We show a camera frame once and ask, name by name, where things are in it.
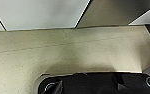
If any stainless steel dishwasher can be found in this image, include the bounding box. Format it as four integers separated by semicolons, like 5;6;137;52
74;0;150;28

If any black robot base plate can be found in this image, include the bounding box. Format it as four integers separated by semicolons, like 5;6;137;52
35;71;150;94

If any white narrow drawer stack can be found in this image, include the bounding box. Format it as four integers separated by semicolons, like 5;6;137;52
129;11;150;31

